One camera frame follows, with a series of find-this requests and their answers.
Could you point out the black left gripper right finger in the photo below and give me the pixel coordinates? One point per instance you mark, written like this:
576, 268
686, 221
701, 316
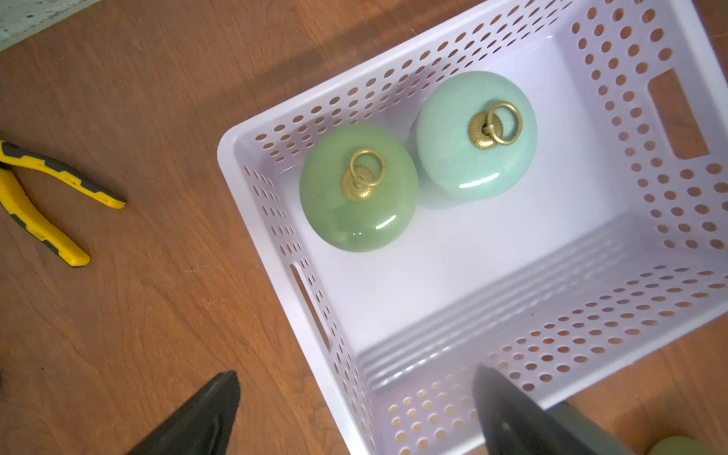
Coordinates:
512, 423

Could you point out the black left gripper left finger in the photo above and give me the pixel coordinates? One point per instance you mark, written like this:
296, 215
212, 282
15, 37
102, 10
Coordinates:
202, 425

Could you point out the yellow-green canister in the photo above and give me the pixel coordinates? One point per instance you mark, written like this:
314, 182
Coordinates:
680, 445

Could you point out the dark green canister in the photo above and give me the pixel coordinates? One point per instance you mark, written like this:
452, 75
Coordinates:
359, 188

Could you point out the light blue canister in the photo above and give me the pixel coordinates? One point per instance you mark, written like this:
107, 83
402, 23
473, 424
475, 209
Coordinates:
587, 431
476, 136

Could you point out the lilac perforated plastic basket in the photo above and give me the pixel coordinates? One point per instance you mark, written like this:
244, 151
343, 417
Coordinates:
613, 244

